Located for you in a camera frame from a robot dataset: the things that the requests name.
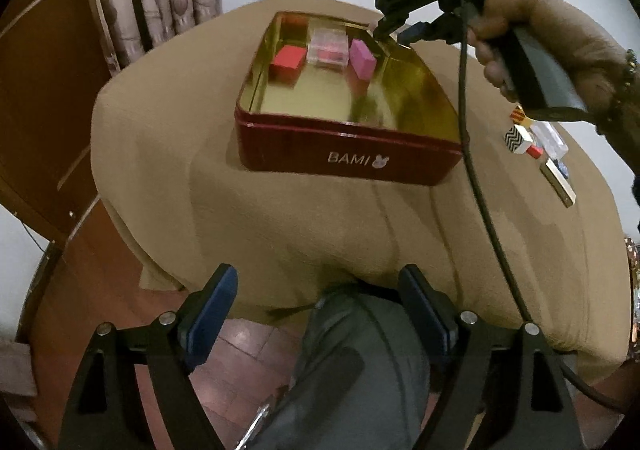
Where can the orange striped block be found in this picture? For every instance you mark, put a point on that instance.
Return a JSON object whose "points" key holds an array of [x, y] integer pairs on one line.
{"points": [[520, 115]]}

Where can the clear plastic box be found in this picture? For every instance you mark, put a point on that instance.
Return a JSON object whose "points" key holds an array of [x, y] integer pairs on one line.
{"points": [[550, 138], [327, 48]]}

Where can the pink block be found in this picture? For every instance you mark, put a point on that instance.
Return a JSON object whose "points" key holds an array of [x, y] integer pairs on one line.
{"points": [[362, 60]]}

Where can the small red block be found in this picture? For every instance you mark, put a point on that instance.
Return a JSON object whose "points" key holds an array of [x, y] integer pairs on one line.
{"points": [[534, 152]]}

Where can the person's right forearm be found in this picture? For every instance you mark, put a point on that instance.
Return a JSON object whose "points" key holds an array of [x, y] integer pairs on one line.
{"points": [[625, 139]]}

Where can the person's right hand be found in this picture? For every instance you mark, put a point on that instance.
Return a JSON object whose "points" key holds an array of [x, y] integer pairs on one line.
{"points": [[555, 29]]}

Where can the black white zigzag block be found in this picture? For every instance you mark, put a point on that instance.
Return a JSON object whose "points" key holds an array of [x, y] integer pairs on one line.
{"points": [[515, 137]]}

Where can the tan tablecloth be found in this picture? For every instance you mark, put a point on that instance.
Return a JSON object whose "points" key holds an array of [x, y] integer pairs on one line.
{"points": [[280, 230]]}

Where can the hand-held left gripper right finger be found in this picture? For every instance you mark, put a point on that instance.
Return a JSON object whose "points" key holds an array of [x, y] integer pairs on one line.
{"points": [[425, 312]]}

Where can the person's grey trouser leg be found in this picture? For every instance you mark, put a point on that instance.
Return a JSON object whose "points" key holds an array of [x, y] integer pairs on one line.
{"points": [[360, 360]]}

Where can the brown wooden door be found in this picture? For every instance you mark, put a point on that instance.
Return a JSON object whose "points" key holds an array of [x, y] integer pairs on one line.
{"points": [[45, 94]]}

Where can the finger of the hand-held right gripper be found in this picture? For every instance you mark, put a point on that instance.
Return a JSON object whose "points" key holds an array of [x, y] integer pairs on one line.
{"points": [[417, 32], [386, 24]]}

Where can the gold white bar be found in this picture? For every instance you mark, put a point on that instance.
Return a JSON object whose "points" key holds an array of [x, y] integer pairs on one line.
{"points": [[558, 181]]}

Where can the red tin box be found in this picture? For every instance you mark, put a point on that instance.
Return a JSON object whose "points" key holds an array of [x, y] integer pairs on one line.
{"points": [[345, 149]]}

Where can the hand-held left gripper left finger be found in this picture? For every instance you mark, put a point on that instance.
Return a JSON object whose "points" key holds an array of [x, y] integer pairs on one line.
{"points": [[214, 317]]}

